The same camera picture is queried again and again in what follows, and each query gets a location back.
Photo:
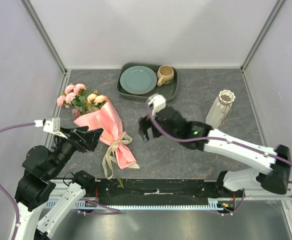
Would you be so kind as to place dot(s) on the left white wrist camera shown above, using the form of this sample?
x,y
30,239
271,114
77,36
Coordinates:
x,y
51,125

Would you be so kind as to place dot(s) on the beige ribbon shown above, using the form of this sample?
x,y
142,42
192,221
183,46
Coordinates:
x,y
110,155

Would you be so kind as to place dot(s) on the teal plate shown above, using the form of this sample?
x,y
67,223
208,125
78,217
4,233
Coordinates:
x,y
138,80

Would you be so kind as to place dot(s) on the pink flower bunch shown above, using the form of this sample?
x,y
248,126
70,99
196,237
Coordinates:
x,y
81,99

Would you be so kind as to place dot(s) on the white ribbed vase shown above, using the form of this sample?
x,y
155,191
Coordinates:
x,y
220,108

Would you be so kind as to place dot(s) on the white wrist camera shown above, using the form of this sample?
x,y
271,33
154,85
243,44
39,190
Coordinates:
x,y
156,103
51,125

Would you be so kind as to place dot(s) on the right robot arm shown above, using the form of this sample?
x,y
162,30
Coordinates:
x,y
268,167

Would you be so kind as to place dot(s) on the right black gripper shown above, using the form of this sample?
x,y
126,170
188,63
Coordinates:
x,y
144,124

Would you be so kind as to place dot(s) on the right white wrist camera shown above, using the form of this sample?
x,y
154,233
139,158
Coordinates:
x,y
156,103

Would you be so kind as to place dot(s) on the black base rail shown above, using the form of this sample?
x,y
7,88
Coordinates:
x,y
133,190

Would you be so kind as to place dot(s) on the beige ceramic mug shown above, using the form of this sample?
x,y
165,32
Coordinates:
x,y
165,75

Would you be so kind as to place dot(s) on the pink wrapping paper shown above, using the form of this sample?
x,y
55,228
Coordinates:
x,y
108,119

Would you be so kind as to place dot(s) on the slotted cable duct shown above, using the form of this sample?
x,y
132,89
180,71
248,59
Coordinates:
x,y
210,206

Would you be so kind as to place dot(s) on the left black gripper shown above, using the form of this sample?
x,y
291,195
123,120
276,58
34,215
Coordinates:
x,y
90,138

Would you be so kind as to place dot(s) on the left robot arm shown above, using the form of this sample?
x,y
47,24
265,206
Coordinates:
x,y
41,167

